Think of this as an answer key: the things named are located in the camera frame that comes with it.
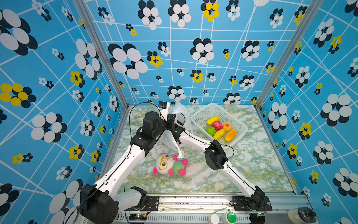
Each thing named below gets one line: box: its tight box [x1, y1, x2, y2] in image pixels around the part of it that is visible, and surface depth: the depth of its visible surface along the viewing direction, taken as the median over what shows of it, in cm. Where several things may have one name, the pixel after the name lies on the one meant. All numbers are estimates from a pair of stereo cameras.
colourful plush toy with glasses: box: [152, 153, 189, 177], surface depth 82 cm
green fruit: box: [205, 126, 217, 137], surface depth 98 cm
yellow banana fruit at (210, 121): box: [206, 115, 220, 126], surface depth 107 cm
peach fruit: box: [222, 121, 232, 133], surface depth 101 cm
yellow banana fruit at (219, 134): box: [213, 128, 226, 141], surface depth 99 cm
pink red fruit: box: [212, 120, 223, 131], surface depth 101 cm
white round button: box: [210, 213, 220, 224], surface depth 64 cm
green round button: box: [227, 211, 238, 224], surface depth 63 cm
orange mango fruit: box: [224, 128, 238, 143], surface depth 98 cm
